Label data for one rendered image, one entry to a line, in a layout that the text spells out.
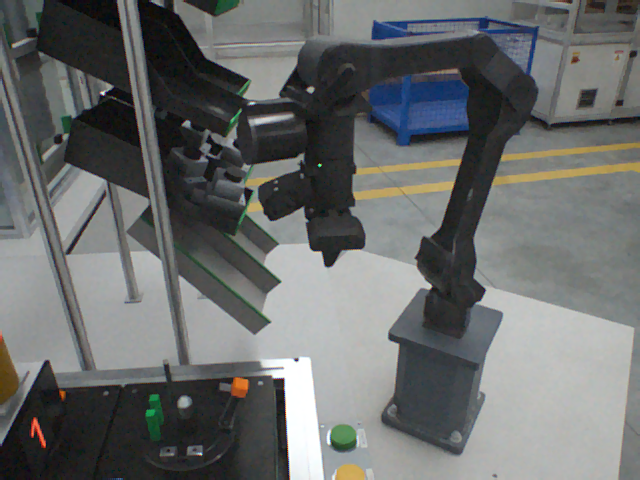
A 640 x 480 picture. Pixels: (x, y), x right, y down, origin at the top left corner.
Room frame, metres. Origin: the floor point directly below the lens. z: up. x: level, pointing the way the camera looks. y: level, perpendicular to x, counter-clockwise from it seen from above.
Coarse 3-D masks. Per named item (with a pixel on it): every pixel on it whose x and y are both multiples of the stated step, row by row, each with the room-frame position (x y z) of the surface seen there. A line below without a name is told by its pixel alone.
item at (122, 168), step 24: (72, 120) 0.75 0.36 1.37; (96, 120) 0.83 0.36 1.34; (120, 120) 0.87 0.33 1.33; (72, 144) 0.75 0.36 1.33; (96, 144) 0.75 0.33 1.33; (120, 144) 0.74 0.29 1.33; (168, 144) 0.87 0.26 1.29; (96, 168) 0.75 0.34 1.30; (120, 168) 0.74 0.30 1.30; (144, 168) 0.74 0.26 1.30; (144, 192) 0.74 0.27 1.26; (168, 192) 0.74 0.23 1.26; (192, 216) 0.73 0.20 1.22; (216, 216) 0.73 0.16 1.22
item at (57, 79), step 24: (0, 0) 1.57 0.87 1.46; (24, 0) 1.73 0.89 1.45; (48, 72) 1.78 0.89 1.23; (0, 96) 1.42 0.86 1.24; (24, 96) 1.56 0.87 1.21; (48, 96) 1.73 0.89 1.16; (72, 96) 1.94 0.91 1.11; (0, 120) 1.38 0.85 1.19; (48, 144) 1.64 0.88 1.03; (72, 168) 1.78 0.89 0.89; (0, 192) 1.33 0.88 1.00; (24, 192) 1.40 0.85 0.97; (0, 216) 1.33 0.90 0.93
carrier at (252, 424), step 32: (128, 384) 0.63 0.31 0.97; (160, 384) 0.63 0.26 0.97; (192, 384) 0.63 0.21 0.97; (256, 384) 0.63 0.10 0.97; (128, 416) 0.56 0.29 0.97; (160, 416) 0.53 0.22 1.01; (192, 416) 0.51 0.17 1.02; (256, 416) 0.56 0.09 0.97; (128, 448) 0.50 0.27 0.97; (160, 448) 0.49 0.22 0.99; (192, 448) 0.47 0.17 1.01; (224, 448) 0.49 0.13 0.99; (256, 448) 0.50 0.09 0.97
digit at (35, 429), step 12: (36, 396) 0.34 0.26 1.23; (36, 408) 0.34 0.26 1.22; (24, 420) 0.32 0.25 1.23; (36, 420) 0.33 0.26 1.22; (48, 420) 0.35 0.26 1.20; (24, 432) 0.31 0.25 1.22; (36, 432) 0.33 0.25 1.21; (48, 432) 0.34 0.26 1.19; (24, 444) 0.30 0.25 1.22; (36, 444) 0.32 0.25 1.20; (48, 444) 0.34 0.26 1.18; (36, 456) 0.31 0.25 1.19; (36, 468) 0.31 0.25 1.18
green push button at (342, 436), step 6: (336, 426) 0.54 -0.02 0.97; (342, 426) 0.54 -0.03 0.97; (348, 426) 0.54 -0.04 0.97; (330, 432) 0.53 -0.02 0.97; (336, 432) 0.53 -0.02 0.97; (342, 432) 0.53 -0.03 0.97; (348, 432) 0.53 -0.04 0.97; (354, 432) 0.53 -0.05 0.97; (330, 438) 0.52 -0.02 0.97; (336, 438) 0.52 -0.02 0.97; (342, 438) 0.52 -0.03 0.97; (348, 438) 0.52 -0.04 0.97; (354, 438) 0.52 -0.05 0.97; (336, 444) 0.51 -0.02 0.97; (342, 444) 0.51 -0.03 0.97; (348, 444) 0.51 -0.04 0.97; (354, 444) 0.52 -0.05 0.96
